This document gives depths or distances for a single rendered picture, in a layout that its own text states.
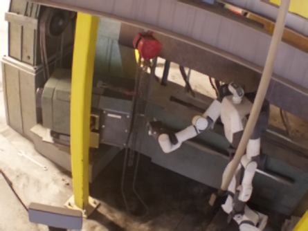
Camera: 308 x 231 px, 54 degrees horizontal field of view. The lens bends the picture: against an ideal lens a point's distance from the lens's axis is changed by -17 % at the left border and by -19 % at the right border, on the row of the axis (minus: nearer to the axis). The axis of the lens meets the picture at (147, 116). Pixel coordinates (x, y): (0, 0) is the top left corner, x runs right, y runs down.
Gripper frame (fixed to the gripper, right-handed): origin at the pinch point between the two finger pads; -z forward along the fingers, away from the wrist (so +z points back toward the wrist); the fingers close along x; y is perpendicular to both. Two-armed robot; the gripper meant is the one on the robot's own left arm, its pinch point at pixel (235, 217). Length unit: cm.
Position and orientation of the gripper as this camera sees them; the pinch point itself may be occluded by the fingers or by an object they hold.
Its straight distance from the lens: 247.1
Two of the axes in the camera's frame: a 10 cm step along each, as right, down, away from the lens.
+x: -9.8, 0.3, -1.8
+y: 1.8, 4.3, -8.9
